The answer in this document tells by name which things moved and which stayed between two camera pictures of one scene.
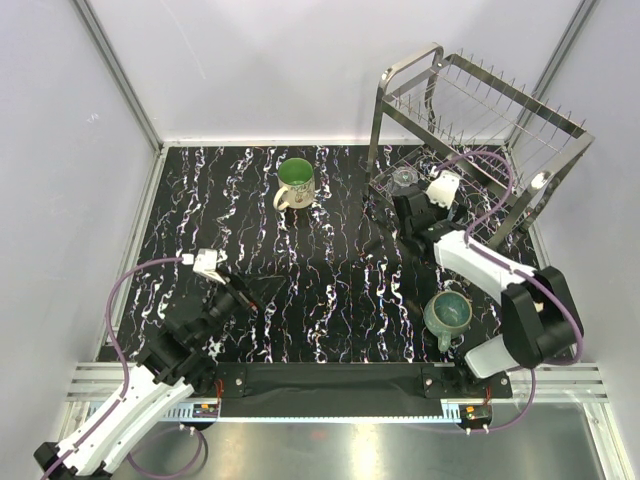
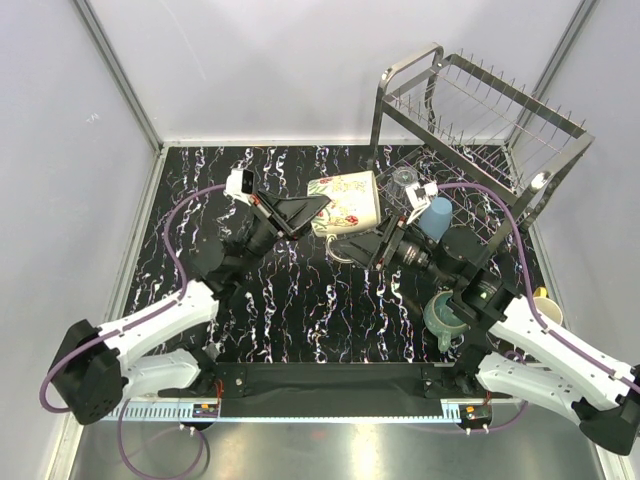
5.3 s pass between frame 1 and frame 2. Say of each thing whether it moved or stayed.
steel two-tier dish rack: stayed
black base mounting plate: stayed
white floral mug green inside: moved
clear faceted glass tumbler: stayed
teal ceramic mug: stayed
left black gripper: moved
